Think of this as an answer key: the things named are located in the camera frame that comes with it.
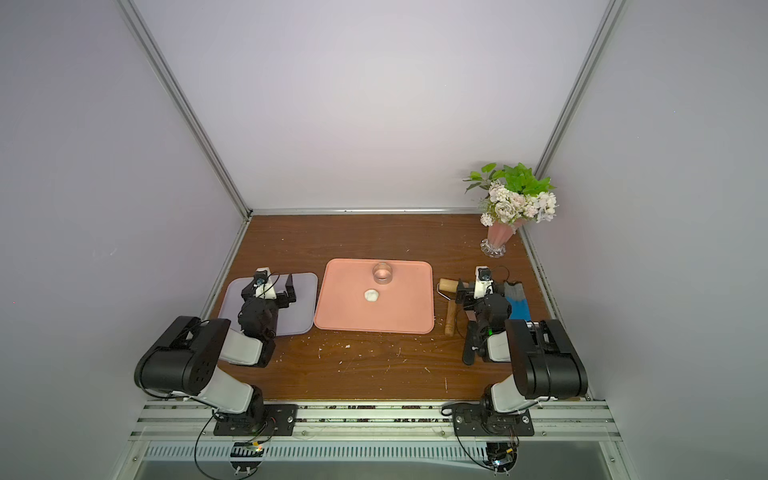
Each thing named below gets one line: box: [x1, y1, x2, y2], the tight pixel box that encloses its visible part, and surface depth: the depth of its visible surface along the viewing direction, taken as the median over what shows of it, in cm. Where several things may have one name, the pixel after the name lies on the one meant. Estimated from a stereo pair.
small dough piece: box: [364, 289, 379, 302], surface depth 96 cm
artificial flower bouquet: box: [462, 163, 559, 227], surface depth 86 cm
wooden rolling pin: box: [437, 278, 459, 336], surface depth 94 cm
